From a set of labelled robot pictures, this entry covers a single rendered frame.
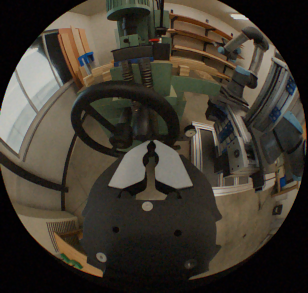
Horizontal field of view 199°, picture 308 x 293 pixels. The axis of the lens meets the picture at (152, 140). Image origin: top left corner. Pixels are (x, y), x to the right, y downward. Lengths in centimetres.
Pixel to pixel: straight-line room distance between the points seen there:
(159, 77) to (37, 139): 143
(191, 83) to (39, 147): 156
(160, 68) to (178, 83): 14
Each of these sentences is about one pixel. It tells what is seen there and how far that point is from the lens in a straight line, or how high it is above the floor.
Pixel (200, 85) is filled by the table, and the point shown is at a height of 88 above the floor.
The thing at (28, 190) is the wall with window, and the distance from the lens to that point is 146.
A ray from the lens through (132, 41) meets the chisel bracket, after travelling 42.
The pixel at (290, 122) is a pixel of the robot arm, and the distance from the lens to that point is 47.
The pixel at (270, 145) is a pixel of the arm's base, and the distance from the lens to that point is 48.
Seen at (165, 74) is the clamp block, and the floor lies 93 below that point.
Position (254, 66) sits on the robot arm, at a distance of 90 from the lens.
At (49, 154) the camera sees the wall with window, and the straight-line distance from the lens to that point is 151.
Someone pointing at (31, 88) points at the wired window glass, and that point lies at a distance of 164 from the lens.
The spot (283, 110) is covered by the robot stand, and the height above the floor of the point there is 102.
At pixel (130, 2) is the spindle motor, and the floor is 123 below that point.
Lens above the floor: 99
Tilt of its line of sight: 58 degrees down
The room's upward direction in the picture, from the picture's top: 4 degrees counter-clockwise
